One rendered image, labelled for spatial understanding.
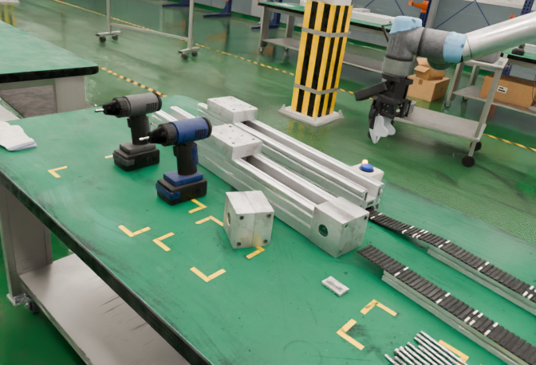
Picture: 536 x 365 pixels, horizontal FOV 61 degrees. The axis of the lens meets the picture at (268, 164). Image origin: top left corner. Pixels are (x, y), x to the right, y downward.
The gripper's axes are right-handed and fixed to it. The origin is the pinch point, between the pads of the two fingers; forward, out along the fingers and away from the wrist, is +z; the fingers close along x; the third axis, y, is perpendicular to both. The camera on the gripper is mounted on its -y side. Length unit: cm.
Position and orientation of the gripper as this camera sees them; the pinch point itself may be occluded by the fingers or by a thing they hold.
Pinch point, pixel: (373, 138)
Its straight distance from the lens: 139.9
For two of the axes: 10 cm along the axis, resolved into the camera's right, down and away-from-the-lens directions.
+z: -1.2, 9.1, 4.1
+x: 7.5, -1.9, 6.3
